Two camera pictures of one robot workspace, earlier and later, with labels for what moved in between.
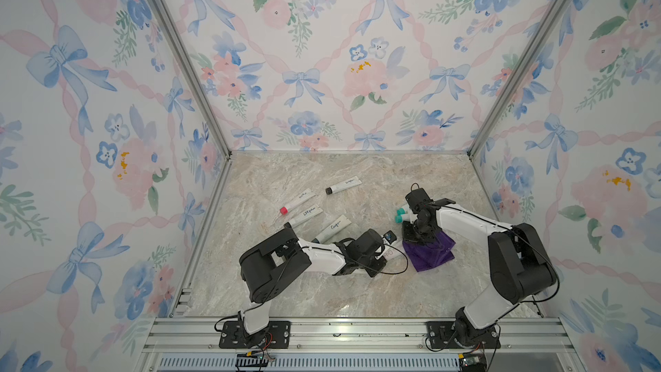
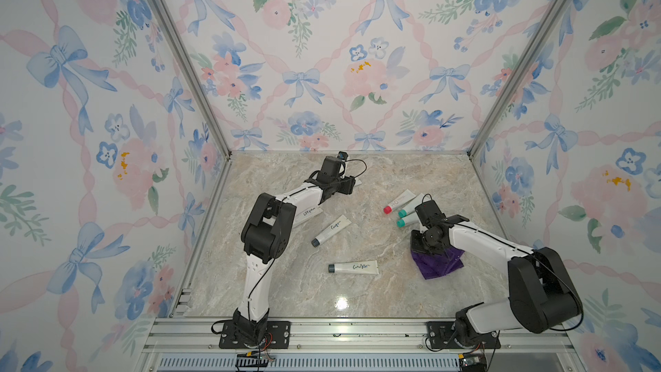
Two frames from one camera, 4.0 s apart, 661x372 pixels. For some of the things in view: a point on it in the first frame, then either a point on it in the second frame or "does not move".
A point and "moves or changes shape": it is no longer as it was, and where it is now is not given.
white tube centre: x=342 y=223 does not move
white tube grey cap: x=410 y=218 does not move
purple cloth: x=431 y=254 moves or changes shape
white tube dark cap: x=312 y=212 does not move
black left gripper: x=379 y=263 → x=349 y=185
